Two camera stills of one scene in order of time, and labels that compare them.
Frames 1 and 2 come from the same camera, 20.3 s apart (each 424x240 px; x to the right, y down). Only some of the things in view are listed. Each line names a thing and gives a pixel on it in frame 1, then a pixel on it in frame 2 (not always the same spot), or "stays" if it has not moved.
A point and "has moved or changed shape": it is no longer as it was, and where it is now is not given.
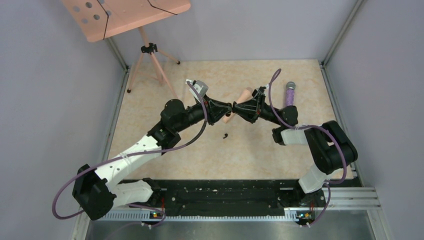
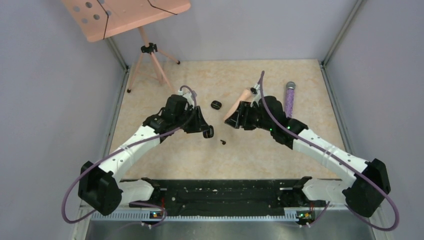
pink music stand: (99, 19) stays
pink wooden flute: (246, 95) stays
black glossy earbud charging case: (233, 108) has moved or changed shape
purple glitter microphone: (290, 93) stays
